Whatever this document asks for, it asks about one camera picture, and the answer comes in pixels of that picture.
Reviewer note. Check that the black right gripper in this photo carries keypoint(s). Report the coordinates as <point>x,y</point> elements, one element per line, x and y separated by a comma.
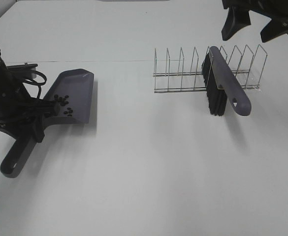
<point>238,17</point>

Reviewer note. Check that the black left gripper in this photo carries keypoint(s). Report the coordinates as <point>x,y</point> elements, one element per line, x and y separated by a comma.
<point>21,108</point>

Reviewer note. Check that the pile of coffee beans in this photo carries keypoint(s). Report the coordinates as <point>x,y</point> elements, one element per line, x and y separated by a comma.
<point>64,104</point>

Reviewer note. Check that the grey plastic dustpan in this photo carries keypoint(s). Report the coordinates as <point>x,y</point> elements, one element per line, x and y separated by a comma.
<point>78,84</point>

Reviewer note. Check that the grey hand brush black bristles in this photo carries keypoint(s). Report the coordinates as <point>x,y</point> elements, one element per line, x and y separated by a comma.
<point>222,86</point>

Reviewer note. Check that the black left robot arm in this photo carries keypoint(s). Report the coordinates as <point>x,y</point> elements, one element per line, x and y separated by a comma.
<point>21,108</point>

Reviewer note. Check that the chrome wire dish rack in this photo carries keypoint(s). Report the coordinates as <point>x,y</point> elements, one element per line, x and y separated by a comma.
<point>185,75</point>

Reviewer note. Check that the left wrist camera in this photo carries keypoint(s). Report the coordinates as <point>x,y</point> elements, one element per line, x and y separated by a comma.
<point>23,70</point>

